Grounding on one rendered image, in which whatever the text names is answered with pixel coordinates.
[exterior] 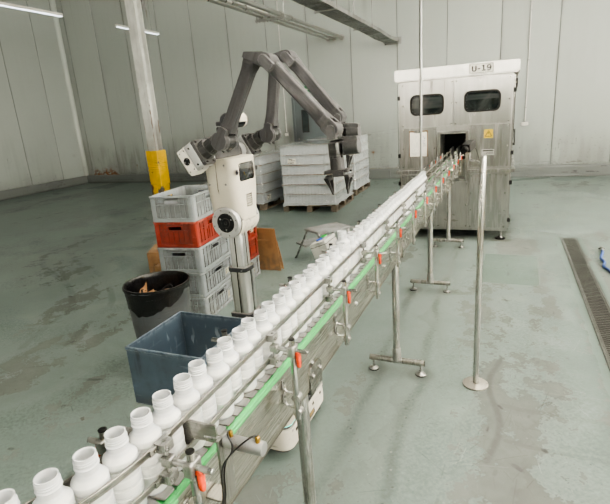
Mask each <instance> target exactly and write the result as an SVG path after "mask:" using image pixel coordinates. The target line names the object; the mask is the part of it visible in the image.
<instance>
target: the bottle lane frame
mask: <svg viewBox="0 0 610 504"><path fill-rule="evenodd" d="M418 217H419V216H418V211H417V218H415V232H416V234H417V233H418V231H419V230H420V228H421V227H422V226H423V223H419V221H420V222H424V219H423V217H419V221H418ZM406 226H407V231H408V232H412V213H411V214H410V215H409V216H408V217H407V219H406V220H405V221H404V222H403V223H402V224H401V226H400V227H406ZM406 233H407V232H406V229H402V237H400V231H399V244H400V253H401V256H402V244H403V242H404V241H405V240H406V244H407V246H406V249H407V248H408V246H409V245H410V243H411V240H407V239H406ZM416 234H415V236H416ZM407 238H409V239H412V235H411V233H407ZM390 246H391V252H394V253H396V231H395V233H394V234H393V235H392V236H391V237H390V238H389V240H388V241H387V242H386V243H385V244H384V246H383V247H382V248H381V249H380V250H379V252H387V254H386V255H382V256H381V264H379V257H378V268H379V281H380V283H381V284H380V286H379V289H380V287H381V286H382V284H383V283H384V281H385V280H386V278H387V277H388V275H389V274H390V272H391V271H392V270H393V268H394V267H395V265H396V262H391V261H390V259H389V255H390V254H391V253H390V252H389V247H390ZM401 256H400V258H401ZM391 260H395V261H397V257H396V254H391ZM367 274H369V280H370V281H375V259H374V257H373V258H372V259H371V261H369V263H368V264H367V265H366V266H365V268H364V269H363V270H362V271H361V272H360V274H359V275H358V276H357V277H356V278H355V279H354V281H353V282H352V283H351V284H350V285H349V286H348V289H357V292H356V293H355V292H351V303H350V304H349V303H348V300H347V307H348V323H349V324H350V325H351V328H350V329H349V333H350V331H351V330H352V328H353V327H354V325H355V324H356V322H357V321H358V319H359V318H360V316H361V315H362V314H363V312H364V311H365V309H366V308H367V306H368V305H369V303H370V302H371V300H372V299H373V297H374V296H375V295H374V293H375V292H369V291H368V290H367V284H368V283H369V282H368V281H367ZM369 289H370V290H371V291H375V286H374V283H369ZM335 314H336V316H337V322H338V323H341V324H344V317H343V298H342V295H341V296H340V297H339V298H338V299H337V300H336V301H335V303H334V304H333V305H332V306H331V307H330V309H329V310H328V311H327V312H326V313H325V314H324V316H323V317H322V318H320V320H319V321H318V323H316V325H315V326H314V327H313V328H312V330H311V331H310V332H309V333H308V334H307V335H306V337H305V338H303V340H302V341H301V342H300V343H297V344H298V349H304V350H308V351H309V353H308V355H306V354H301V368H298V367H297V374H298V386H299V391H300V392H301V393H302V394H303V397H302V399H301V403H302V401H303V400H304V399H305V397H306V396H307V394H308V393H309V391H310V384H309V372H310V368H311V366H312V365H314V362H315V361H316V360H317V358H320V359H321V365H322V372H323V371H324V369H325V368H326V366H327V365H328V363H329V362H330V360H331V359H332V357H333V356H334V355H335V353H336V352H337V350H338V349H339V347H340V346H341V344H342V343H343V338H344V337H340V336H337V335H336V334H335V328H334V327H335V325H337V324H336V323H334V315H335ZM337 327H338V328H337V333H338V334H340V335H344V330H343V329H342V327H343V326H341V325H337ZM276 369H277V371H276V372H275V373H274V374H273V375H270V376H271V378H270V379H269V380H268V381H267V382H266V383H264V386H263V387H262V388H261V389H260V390H256V391H257V392H258V393H257V394H256V395H255V396H254V397H253V398H252V399H250V398H248V399H250V402H249V403H248V404H247V406H246V407H241V408H243V410H242V411H241V413H240V414H239V415H238V416H233V417H235V420H234V421H233V422H232V423H231V424H230V425H229V426H224V427H226V429H227V430H229V429H232V430H233V434H234V435H239V436H243V437H248V438H249V437H251V436H253V435H259V436H260V440H262V441H266V442H267V451H266V454H267V453H268V451H269V450H270V448H271V447H272V445H273V444H274V443H275V441H276V440H277V438H278V437H279V435H280V434H281V432H282V431H283V429H284V428H285V426H286V425H287V423H288V422H289V421H290V419H291V418H292V416H293V410H294V408H291V407H287V406H286V405H285V404H283V399H282V395H283V393H284V390H283V391H282V388H281V380H282V379H283V378H285V388H286V390H287V391H292V392H293V386H292V374H291V363H290V358H287V359H286V360H285V361H284V362H283V364H282V365H281V366H280V367H279V368H276ZM207 450H208V451H207V452H206V453H205V455H204V456H203V457H202V458H201V462H202V465H204V466H207V467H211V468H214V469H215V472H214V474H213V475H208V474H205V480H206V495H207V493H208V492H209V491H210V489H211V488H212V487H213V485H214V484H215V483H217V484H220V485H221V476H220V469H219V462H218V455H217V448H216V443H214V444H213V445H212V446H211V447H210V448H207ZM266 454H265V455H264V456H263V457H261V456H256V455H252V454H248V453H244V452H239V451H235V452H234V453H233V454H232V461H233V469H234V476H235V484H236V491H235V493H234V494H233V496H232V497H231V499H230V500H229V502H228V503H227V504H233V503H234V501H235V500H236V498H237V497H238V495H239V494H240V492H241V491H242V489H243V488H244V486H245V485H246V484H247V482H248V481H249V479H250V478H251V476H252V475H253V473H254V472H255V470H256V469H257V467H258V466H259V465H260V463H261V462H262V460H263V459H264V457H265V456H266ZM172 487H174V491H173V492H172V493H171V494H174V495H177V499H178V504H182V503H183V501H184V500H185V499H186V498H187V497H188V498H189V499H190V498H191V497H192V490H191V483H190V479H187V478H184V479H183V480H182V482H181V483H180V484H179V485H178V486H173V485H172ZM171 494H170V496H171Z"/></svg>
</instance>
